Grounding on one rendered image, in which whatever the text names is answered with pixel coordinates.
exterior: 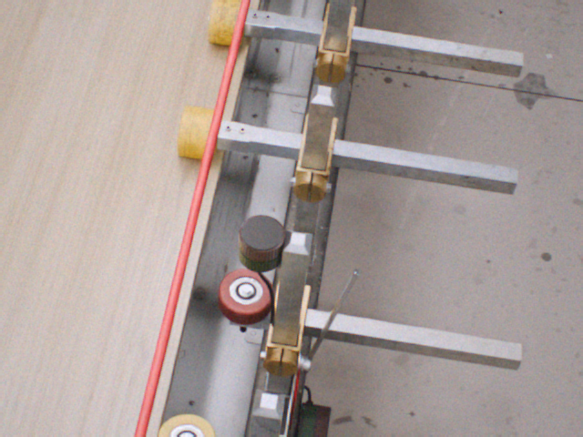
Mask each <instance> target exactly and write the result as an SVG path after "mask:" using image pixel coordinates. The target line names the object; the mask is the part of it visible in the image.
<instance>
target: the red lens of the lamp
mask: <svg viewBox="0 0 583 437"><path fill-rule="evenodd" d="M258 216H264V217H269V218H271V219H274V220H275V221H277V222H278V223H279V225H280V226H281V228H282V236H283V238H282V239H281V242H280V243H279V245H278V247H276V248H274V249H269V250H266V251H265V250H264V251H263V250H260V251H258V250H255V249H252V248H250V247H248V246H247V245H246V243H245V242H243V241H244V240H243V239H242V235H241V229H242V227H243V225H244V224H245V223H246V222H247V221H248V220H251V219H252V218H254V217H258ZM284 236H286V233H284V228H283V226H282V224H281V223H280V222H279V221H278V220H277V219H275V218H273V217H271V216H267V215H256V216H252V217H250V218H248V219H246V220H245V221H244V222H243V223H242V224H241V226H240V236H239V246H240V251H241V252H242V253H243V255H245V256H246V258H247V259H251V260H254V261H257V262H266V261H271V260H273V259H277V258H278V256H279V255H280V254H281V252H282V249H283V243H284Z"/></svg>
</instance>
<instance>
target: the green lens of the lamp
mask: <svg viewBox="0 0 583 437"><path fill-rule="evenodd" d="M238 254H239V260H240V263H241V264H242V265H243V266H244V267H245V268H247V269H248V270H250V271H253V272H258V273H264V272H269V271H272V270H274V269H275V268H277V267H278V266H279V265H280V263H281V255H282V252H281V254H280V255H279V256H278V258H277V259H273V260H271V261H266V262H257V261H254V260H251V259H247V258H246V256H245V255H243V253H242V252H241V251H240V246H239V251H238Z"/></svg>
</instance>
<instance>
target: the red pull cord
mask: <svg viewBox="0 0 583 437"><path fill-rule="evenodd" d="M250 4H251V0H241V3H240V11H239V15H238V19H237V23H236V26H234V31H233V35H232V39H231V43H230V50H229V54H228V58H227V62H226V66H225V70H224V74H223V78H222V79H221V83H220V90H219V94H218V98H217V102H216V106H215V110H214V114H213V118H212V122H211V126H210V129H209V134H208V137H207V141H206V146H205V149H204V154H203V159H202V162H201V166H200V171H199V174H198V177H197V182H196V186H195V189H194V193H193V198H192V201H191V205H190V210H189V216H188V221H187V225H185V229H184V234H183V238H182V241H181V246H180V250H179V257H178V261H177V265H176V268H175V273H174V277H172V281H171V285H170V289H169V296H168V300H167V305H166V309H165V313H164V317H163V321H162V325H161V329H159V330H160V332H159V336H158V340H157V344H156V349H155V352H154V356H153V361H152V364H151V368H150V372H149V377H148V384H147V388H146V389H145V392H144V396H143V401H142V404H141V408H140V412H139V416H138V423H137V428H136V431H135V435H134V437H146V436H147V432H148V425H149V420H150V416H151V413H152V408H153V404H154V401H155V395H156V391H157V387H158V383H159V380H160V376H161V371H162V367H163V363H164V359H165V355H166V351H167V347H168V342H169V335H170V331H171V327H172V323H174V318H175V314H176V310H177V306H178V302H179V294H180V290H181V286H182V281H183V278H184V274H185V269H186V268H187V265H188V261H189V254H190V250H191V245H192V240H193V237H194V233H195V228H196V225H197V220H198V216H199V213H200V209H201V204H202V200H203V197H204V191H205V187H206V184H207V179H208V175H209V172H210V163H212V159H213V155H214V151H215V147H216V142H217V138H218V134H219V130H220V123H221V118H222V114H224V110H225V106H226V102H227V98H228V93H229V89H230V82H231V78H232V74H233V70H234V65H236V61H237V57H238V53H239V49H240V41H241V37H242V33H243V29H244V25H245V21H246V16H248V12H249V8H250Z"/></svg>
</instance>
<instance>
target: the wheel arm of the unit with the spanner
mask: <svg viewBox="0 0 583 437"><path fill-rule="evenodd" d="M330 314H331V313H330V312H324V311H318V310H307V313H306V319H305V325H304V331H303V336H306V337H313V338H318V336H319V334H320V331H321V330H322V329H323V327H324V325H325V323H326V321H327V320H328V318H329V316H330ZM270 317H271V312H270V313H269V314H268V315H267V317H266V318H265V319H263V321H260V322H258V323H256V324H252V325H240V324H235V323H233V322H231V321H230V325H234V326H241V327H246V328H253V329H259V330H262V329H265V330H268V329H269V327H270ZM324 339H325V340H337V341H342V342H349V343H354V344H361V346H366V347H373V348H378V349H384V350H390V351H401V352H407V353H414V354H420V355H426V356H432V357H438V358H444V360H450V361H461V362H467V363H474V364H479V365H485V366H491V367H497V368H504V369H510V370H516V371H517V369H518V367H519V365H520V362H521V355H522V344H521V343H515V342H509V341H503V340H492V339H487V338H480V337H475V336H468V335H462V334H455V332H450V331H443V330H432V329H427V328H420V327H415V326H408V325H402V324H395V323H390V322H383V321H378V320H373V319H366V318H361V317H354V316H349V315H342V314H337V316H336V317H335V319H333V322H332V325H331V327H330V328H329V329H328V331H327V334H326V336H325V338H324Z"/></svg>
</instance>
